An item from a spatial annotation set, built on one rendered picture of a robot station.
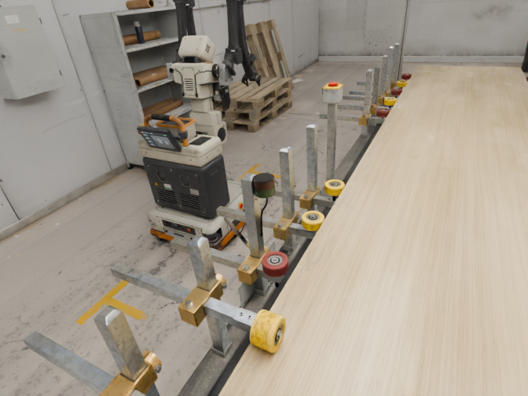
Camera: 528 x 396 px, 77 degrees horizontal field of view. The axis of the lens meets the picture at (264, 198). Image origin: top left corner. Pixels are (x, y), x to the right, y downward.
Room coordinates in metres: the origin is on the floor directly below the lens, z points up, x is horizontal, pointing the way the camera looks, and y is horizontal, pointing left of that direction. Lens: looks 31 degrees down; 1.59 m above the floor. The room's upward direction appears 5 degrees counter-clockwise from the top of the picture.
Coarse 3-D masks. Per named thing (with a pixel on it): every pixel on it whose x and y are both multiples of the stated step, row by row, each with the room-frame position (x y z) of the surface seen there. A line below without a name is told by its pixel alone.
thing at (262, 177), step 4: (256, 176) 0.82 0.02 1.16; (260, 176) 0.82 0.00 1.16; (264, 176) 0.82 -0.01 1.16; (268, 176) 0.82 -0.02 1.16; (272, 176) 0.81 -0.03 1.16; (256, 180) 0.80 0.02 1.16; (260, 180) 0.80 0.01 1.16; (264, 180) 0.80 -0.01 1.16; (268, 180) 0.79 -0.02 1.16; (272, 188) 0.79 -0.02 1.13; (256, 196) 0.82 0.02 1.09; (256, 200) 0.82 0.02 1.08; (264, 208) 0.82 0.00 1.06; (260, 220) 0.83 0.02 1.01
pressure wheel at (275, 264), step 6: (270, 252) 0.79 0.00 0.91; (276, 252) 0.79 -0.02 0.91; (264, 258) 0.77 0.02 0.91; (270, 258) 0.77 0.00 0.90; (276, 258) 0.76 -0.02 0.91; (282, 258) 0.76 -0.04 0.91; (264, 264) 0.74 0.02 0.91; (270, 264) 0.74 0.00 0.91; (276, 264) 0.74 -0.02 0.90; (282, 264) 0.74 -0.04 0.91; (264, 270) 0.74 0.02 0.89; (270, 270) 0.72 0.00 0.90; (276, 270) 0.72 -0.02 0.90; (282, 270) 0.72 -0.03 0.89; (270, 276) 0.72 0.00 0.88; (276, 276) 0.72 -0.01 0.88; (276, 282) 0.75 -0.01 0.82
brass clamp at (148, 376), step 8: (144, 352) 0.44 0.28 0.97; (152, 360) 0.43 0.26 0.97; (152, 368) 0.41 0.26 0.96; (160, 368) 0.42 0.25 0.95; (120, 376) 0.39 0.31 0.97; (144, 376) 0.39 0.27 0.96; (152, 376) 0.41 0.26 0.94; (112, 384) 0.38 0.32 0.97; (120, 384) 0.38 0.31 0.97; (128, 384) 0.38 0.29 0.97; (136, 384) 0.38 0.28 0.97; (144, 384) 0.39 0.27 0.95; (104, 392) 0.36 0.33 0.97; (112, 392) 0.36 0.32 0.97; (120, 392) 0.36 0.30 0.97; (128, 392) 0.36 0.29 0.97; (144, 392) 0.38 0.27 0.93
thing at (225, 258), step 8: (176, 240) 0.96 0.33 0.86; (184, 240) 0.95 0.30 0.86; (176, 248) 0.94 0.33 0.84; (184, 248) 0.92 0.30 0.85; (216, 256) 0.85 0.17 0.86; (224, 256) 0.85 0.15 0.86; (232, 256) 0.85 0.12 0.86; (224, 264) 0.84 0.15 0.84; (232, 264) 0.82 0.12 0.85; (240, 264) 0.81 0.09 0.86; (272, 280) 0.75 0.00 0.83; (280, 280) 0.74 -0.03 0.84
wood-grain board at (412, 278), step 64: (384, 128) 1.74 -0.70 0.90; (448, 128) 1.66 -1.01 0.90; (512, 128) 1.58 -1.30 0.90; (384, 192) 1.08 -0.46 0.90; (448, 192) 1.04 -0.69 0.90; (512, 192) 1.00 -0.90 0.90; (320, 256) 0.76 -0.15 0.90; (384, 256) 0.74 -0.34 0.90; (448, 256) 0.71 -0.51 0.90; (512, 256) 0.69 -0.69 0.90; (320, 320) 0.54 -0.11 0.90; (384, 320) 0.52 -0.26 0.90; (448, 320) 0.50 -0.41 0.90; (512, 320) 0.49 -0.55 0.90; (256, 384) 0.39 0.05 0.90; (320, 384) 0.38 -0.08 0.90; (384, 384) 0.37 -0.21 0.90; (448, 384) 0.36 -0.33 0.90; (512, 384) 0.35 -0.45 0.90
